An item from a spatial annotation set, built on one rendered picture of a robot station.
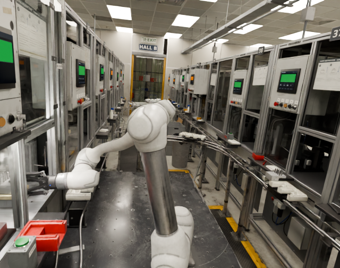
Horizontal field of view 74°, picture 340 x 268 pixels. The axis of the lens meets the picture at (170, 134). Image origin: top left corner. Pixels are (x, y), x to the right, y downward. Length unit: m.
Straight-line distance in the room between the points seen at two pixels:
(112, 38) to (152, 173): 8.86
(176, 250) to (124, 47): 8.89
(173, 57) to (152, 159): 8.81
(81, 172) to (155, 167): 0.52
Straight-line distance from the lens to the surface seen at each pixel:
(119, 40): 9.58
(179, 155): 4.25
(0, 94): 0.96
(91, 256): 1.40
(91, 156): 1.37
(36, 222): 1.19
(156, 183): 0.93
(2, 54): 0.94
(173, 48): 9.64
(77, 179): 1.29
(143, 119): 0.81
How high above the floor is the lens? 1.60
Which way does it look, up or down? 13 degrees down
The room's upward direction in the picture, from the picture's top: 5 degrees clockwise
